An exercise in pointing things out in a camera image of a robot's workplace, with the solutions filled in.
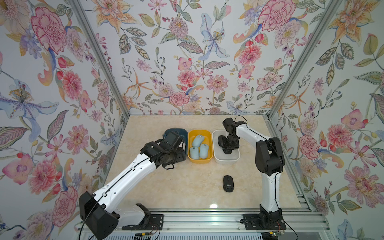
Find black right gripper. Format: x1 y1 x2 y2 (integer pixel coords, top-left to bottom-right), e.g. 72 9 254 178
220 135 238 149

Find black mouse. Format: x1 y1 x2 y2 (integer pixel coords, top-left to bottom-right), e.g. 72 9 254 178
223 175 234 193
218 135 227 148
223 149 233 155

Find light blue mouse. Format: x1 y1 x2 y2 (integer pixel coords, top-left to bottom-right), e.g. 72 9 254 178
189 147 200 160
192 135 205 148
199 144 210 159

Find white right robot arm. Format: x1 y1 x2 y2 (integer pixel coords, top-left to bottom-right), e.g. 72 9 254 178
218 118 285 228

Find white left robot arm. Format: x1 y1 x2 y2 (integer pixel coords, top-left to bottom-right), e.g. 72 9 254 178
79 140 186 240

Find white storage box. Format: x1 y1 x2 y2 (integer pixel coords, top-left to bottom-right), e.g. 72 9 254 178
212 130 241 165

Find dark teal storage box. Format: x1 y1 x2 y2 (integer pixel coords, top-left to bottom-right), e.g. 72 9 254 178
163 128 188 151

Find yellow storage box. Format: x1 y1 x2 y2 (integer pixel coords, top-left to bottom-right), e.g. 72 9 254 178
187 130 214 164

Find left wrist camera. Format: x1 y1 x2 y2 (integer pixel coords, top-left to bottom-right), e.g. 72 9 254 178
164 132 183 150

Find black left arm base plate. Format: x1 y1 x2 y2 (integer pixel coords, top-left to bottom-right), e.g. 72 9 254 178
122 214 164 231

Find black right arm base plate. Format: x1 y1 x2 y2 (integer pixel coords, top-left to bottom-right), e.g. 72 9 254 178
240 214 287 232

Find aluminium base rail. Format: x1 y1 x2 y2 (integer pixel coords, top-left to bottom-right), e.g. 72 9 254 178
107 208 334 240

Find left aluminium corner post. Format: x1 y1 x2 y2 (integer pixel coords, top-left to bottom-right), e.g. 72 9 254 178
67 0 131 118

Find aluminium corner post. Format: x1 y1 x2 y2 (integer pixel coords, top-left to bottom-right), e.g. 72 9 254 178
265 1 343 120
67 0 131 118

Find right aluminium corner post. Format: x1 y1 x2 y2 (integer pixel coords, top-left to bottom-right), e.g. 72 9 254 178
265 1 343 120

